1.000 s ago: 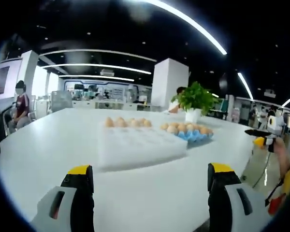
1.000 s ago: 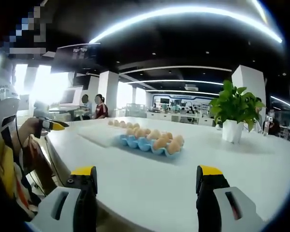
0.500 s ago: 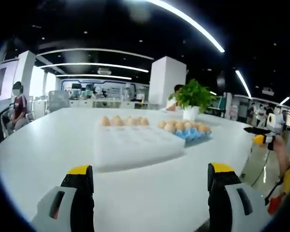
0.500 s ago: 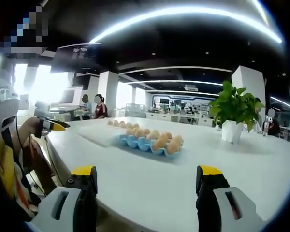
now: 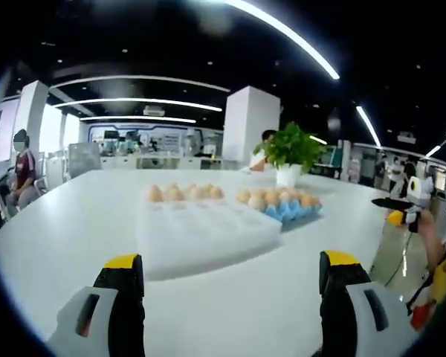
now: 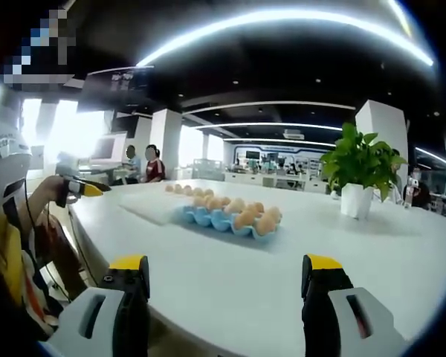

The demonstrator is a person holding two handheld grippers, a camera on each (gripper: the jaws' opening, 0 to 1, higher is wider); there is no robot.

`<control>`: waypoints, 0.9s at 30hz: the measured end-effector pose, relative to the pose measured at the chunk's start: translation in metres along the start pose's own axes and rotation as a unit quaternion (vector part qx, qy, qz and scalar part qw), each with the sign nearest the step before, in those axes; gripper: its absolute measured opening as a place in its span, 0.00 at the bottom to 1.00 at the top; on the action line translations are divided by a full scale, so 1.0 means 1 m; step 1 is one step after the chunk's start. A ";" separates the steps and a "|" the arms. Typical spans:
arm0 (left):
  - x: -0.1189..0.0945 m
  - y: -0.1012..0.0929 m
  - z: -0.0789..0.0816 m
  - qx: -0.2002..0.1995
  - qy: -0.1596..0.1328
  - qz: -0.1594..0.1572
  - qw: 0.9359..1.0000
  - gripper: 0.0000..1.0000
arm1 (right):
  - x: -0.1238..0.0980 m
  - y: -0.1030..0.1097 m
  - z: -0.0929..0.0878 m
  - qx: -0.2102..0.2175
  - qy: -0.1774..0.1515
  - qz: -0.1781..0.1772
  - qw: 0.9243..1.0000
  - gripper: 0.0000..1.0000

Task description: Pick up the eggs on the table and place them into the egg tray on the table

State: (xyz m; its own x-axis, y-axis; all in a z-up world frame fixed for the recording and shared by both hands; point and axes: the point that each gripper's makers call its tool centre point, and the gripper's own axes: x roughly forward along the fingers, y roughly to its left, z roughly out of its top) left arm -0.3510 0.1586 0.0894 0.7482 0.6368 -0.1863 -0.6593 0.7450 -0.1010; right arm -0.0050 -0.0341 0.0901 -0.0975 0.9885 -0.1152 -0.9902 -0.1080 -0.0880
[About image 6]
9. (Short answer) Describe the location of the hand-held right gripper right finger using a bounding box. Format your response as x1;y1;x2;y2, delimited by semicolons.
300;254;408;357

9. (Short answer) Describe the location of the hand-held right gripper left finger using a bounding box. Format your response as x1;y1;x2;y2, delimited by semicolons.
46;254;150;357

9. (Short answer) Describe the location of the cluster of brown eggs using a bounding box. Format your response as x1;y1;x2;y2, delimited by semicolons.
192;196;283;236

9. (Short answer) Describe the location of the blue egg tray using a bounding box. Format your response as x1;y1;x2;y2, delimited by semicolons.
175;204;283;238

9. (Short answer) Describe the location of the white foam holder tray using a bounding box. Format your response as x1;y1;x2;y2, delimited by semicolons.
117;184;224;226

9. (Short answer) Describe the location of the person's left hand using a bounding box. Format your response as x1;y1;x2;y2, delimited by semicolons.
39;175;67;205

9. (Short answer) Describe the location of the white framed monitor screen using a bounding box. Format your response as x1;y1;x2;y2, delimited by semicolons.
90;132;128;164

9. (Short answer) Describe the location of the person's white clothing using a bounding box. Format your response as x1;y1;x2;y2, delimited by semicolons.
0;126;33;187

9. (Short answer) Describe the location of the white square pillar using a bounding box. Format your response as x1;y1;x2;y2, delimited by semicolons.
355;99;410;157
150;108;183;182

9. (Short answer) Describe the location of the person's yellow clothing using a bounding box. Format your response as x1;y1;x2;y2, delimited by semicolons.
0;222;27;298

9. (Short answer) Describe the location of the orange white striped cloth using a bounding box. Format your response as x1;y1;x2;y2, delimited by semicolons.
22;252;66;328

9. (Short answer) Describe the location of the white table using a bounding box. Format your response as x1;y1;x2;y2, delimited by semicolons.
68;178;446;357

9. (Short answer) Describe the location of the dark hanging ceiling screen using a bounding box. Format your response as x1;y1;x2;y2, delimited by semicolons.
77;65;155;112

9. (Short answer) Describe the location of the green plant in white pot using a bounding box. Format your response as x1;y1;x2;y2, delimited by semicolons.
319;122;408;220

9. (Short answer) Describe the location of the glass display case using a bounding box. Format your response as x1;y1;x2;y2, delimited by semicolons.
192;158;223;180

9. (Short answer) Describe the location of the long white low counter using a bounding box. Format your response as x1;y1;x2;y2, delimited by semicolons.
224;170;328;193

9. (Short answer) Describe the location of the long thin ceiling light strip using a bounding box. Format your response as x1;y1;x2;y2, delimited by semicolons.
222;137;337;148
189;121;343;132

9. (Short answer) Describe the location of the straight ceiling light strip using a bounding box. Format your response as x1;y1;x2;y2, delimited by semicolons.
415;147;446;169

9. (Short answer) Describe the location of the wide curved ceiling light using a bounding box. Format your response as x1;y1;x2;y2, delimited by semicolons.
135;9;434;68

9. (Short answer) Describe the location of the blue trimmed display wall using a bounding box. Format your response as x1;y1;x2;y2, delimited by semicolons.
233;145;335;176

